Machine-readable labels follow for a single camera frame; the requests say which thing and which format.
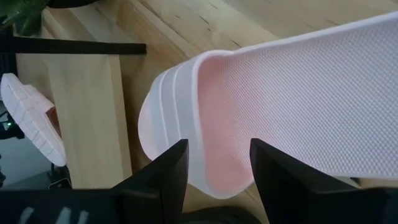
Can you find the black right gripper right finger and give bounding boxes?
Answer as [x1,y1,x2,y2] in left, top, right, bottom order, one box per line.
[249,138,361,224]

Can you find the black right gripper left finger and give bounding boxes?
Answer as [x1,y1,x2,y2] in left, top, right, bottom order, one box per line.
[110,138,190,224]

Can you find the pink rubber slide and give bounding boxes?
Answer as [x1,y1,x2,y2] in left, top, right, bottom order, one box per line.
[137,11,398,200]
[0,72,67,167]

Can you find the succulent plants in dark pot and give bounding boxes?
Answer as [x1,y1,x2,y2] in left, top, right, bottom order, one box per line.
[0,0,98,37]

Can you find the wooden shelf with black frame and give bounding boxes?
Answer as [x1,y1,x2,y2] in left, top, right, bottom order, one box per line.
[0,27,147,190]

